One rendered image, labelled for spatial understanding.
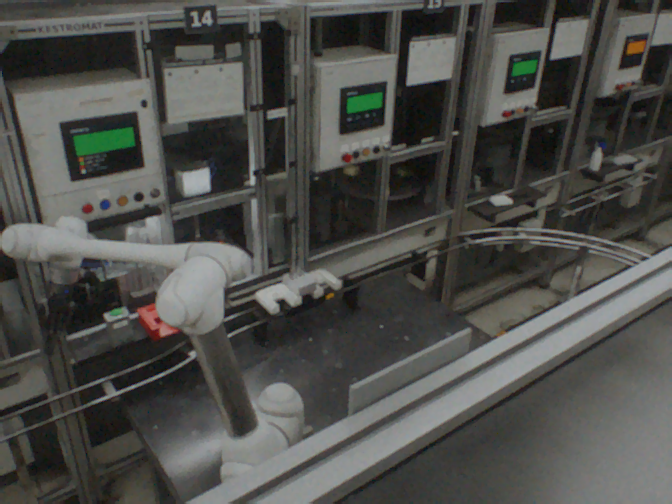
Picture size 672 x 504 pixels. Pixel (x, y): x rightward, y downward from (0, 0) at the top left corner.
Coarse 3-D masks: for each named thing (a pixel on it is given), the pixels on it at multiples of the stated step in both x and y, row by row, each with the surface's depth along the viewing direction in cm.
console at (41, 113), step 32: (32, 96) 184; (64, 96) 190; (96, 96) 195; (128, 96) 202; (32, 128) 188; (64, 128) 192; (32, 160) 192; (64, 160) 198; (32, 192) 210; (64, 192) 202; (96, 192) 208; (128, 192) 215; (160, 192) 223
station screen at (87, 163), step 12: (132, 120) 203; (72, 132) 193; (84, 132) 196; (96, 132) 198; (72, 144) 195; (84, 156) 199; (96, 156) 201; (108, 156) 203; (120, 156) 206; (132, 156) 209; (84, 168) 200; (96, 168) 203; (108, 168) 205
